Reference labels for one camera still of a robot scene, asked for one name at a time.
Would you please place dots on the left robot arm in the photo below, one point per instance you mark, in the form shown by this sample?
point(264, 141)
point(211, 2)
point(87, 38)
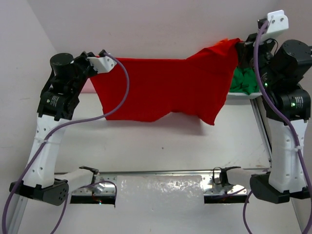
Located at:
point(58, 100)

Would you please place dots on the orange t-shirt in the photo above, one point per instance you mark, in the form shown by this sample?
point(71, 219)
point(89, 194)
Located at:
point(221, 43)

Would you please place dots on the green t-shirt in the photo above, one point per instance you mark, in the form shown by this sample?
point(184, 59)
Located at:
point(244, 81)

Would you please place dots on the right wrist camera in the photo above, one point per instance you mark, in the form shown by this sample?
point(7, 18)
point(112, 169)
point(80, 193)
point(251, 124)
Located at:
point(277, 24)

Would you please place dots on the white plastic basket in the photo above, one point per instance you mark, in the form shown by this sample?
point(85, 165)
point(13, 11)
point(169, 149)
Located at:
point(240, 98)

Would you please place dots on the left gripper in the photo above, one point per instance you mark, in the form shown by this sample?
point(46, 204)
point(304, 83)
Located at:
point(82, 59)

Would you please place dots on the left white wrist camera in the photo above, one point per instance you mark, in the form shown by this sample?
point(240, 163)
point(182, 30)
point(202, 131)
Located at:
point(101, 63)

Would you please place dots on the metal base plate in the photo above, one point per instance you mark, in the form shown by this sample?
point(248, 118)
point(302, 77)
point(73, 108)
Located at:
point(224, 186)
point(105, 185)

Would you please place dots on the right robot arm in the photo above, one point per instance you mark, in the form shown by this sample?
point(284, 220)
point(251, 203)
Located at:
point(288, 109)

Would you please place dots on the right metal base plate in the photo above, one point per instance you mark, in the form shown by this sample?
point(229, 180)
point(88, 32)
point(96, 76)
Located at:
point(224, 186)

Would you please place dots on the red t-shirt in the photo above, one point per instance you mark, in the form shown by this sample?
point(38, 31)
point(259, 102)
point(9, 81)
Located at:
point(148, 89)

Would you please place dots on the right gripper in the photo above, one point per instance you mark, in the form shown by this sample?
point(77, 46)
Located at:
point(245, 48)

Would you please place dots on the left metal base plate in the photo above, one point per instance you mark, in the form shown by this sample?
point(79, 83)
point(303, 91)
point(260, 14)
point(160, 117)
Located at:
point(105, 185)

